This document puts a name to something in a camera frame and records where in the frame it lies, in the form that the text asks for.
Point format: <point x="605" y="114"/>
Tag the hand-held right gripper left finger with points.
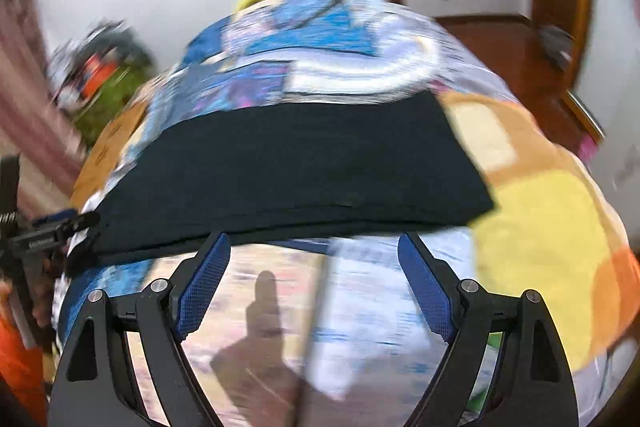
<point x="202" y="284"/>

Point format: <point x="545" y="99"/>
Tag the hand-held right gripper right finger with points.
<point x="425" y="287"/>

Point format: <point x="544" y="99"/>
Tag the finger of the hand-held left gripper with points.
<point x="57" y="229"/>

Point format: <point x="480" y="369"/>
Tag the black pants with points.
<point x="295" y="172"/>

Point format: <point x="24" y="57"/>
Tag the orange sleeve forearm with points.
<point x="20" y="357"/>

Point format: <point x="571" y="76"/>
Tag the pink curtain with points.
<point x="27" y="97"/>

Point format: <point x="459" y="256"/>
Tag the pile of colourful clutter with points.
<point x="100" y="72"/>

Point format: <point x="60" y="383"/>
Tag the printed blanket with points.
<point x="360" y="57"/>

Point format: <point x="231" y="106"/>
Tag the yellow plush toy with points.
<point x="254" y="1"/>

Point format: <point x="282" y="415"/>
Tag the wooden door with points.
<point x="560" y="7"/>

